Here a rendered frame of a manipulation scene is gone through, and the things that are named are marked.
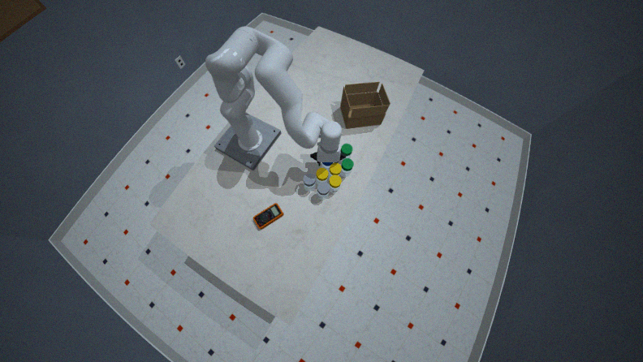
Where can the yellow bottle cap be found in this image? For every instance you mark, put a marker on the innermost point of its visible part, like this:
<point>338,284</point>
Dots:
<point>335,169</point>
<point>321,175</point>
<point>335,182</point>

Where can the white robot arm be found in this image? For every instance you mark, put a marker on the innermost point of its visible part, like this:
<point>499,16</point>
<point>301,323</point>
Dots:
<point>271,73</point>

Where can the brown cardboard box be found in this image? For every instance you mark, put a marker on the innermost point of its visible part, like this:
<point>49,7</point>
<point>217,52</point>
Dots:
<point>373,110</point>

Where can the orange digital multimeter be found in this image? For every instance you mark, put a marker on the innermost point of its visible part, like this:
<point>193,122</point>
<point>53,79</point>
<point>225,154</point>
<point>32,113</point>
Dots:
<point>268,216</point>

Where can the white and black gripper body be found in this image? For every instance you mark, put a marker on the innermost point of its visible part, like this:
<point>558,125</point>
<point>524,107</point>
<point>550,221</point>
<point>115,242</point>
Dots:
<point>325,157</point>

